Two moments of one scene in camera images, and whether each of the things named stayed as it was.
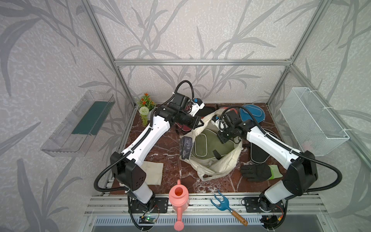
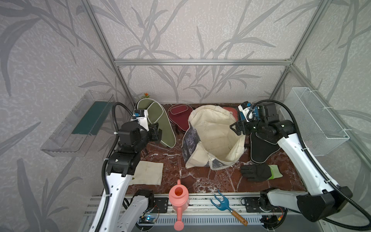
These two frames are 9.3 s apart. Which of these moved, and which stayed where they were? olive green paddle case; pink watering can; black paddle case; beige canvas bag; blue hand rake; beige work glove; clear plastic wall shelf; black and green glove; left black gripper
Moved: beige canvas bag; left black gripper; olive green paddle case
Stayed: clear plastic wall shelf; pink watering can; black and green glove; blue hand rake; black paddle case; beige work glove
